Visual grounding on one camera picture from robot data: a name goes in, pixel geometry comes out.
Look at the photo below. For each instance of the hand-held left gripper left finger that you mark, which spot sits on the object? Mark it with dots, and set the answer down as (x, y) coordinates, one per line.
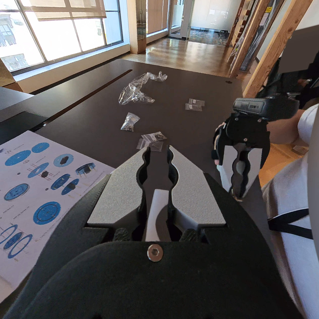
(117, 199)

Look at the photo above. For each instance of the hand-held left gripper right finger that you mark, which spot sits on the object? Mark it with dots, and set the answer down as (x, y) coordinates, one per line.
(196, 199)

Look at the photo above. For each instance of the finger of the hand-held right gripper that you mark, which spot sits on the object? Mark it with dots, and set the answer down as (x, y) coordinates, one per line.
(226, 164)
(254, 164)

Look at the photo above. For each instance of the dark grey desk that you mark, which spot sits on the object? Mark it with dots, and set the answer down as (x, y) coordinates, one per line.
(99, 112)

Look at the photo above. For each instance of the white foam square with hole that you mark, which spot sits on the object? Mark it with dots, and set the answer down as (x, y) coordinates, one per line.
(157, 201)

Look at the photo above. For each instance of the white t-shirt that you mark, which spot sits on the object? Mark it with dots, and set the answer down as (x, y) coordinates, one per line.
(294, 187)

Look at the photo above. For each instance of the white instruction booklet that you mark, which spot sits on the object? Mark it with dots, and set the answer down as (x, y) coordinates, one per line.
(25, 199)

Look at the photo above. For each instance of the crumpled clear plastic wrap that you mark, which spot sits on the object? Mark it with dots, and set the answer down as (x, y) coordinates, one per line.
(134, 92)

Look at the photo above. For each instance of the brown wooden panel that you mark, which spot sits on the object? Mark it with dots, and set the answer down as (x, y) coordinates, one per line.
(7, 79)

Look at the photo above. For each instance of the large window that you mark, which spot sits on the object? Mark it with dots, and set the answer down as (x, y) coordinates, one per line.
(49, 37)

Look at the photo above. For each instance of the beige roller blind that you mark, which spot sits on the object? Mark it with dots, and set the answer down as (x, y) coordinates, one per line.
(69, 10)

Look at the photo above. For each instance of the thick wooden post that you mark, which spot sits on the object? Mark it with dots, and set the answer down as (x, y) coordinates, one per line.
(279, 49)

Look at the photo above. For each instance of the thin wooden post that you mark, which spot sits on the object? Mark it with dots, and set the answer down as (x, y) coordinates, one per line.
(249, 37)

